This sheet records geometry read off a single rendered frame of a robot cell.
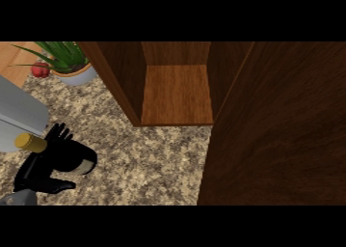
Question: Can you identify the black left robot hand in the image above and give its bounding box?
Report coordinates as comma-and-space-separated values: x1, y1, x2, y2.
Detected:
12, 122, 79, 195

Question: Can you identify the wooden cabinet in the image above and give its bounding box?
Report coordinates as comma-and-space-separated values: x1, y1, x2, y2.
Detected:
77, 41, 255, 127

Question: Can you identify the dark wooden cabinet door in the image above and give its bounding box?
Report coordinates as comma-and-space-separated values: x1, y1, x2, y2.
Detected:
197, 41, 346, 206

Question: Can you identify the green plant in pale pot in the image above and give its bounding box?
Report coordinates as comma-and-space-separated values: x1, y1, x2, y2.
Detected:
9, 41, 98, 87

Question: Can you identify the dark wine bottle gold cap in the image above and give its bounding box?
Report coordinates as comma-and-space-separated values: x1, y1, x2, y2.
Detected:
14, 132, 100, 177

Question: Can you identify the red pepper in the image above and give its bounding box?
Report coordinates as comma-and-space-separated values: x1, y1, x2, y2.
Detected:
29, 61, 54, 79

